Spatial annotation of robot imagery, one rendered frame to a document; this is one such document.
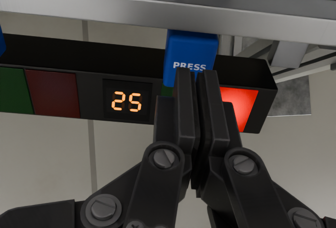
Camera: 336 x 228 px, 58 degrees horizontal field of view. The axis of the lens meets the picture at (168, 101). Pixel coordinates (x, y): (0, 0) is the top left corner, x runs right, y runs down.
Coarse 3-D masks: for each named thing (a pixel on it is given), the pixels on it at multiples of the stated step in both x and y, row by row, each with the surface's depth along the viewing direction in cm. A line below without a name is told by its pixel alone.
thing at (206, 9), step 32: (0, 0) 12; (32, 0) 12; (64, 0) 12; (96, 0) 12; (128, 0) 12; (160, 0) 12; (192, 0) 12; (224, 0) 12; (256, 0) 13; (288, 0) 13; (320, 0) 14; (224, 32) 12; (256, 32) 12; (288, 32) 12; (320, 32) 12
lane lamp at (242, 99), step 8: (224, 88) 18; (232, 88) 18; (224, 96) 19; (232, 96) 19; (240, 96) 19; (248, 96) 19; (232, 104) 19; (240, 104) 19; (248, 104) 19; (240, 112) 20; (248, 112) 20; (240, 120) 20; (240, 128) 20
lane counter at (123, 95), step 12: (108, 84) 18; (120, 84) 18; (132, 84) 18; (144, 84) 18; (108, 96) 19; (120, 96) 19; (132, 96) 19; (144, 96) 19; (108, 108) 19; (120, 108) 19; (132, 108) 19; (144, 108) 19; (144, 120) 20
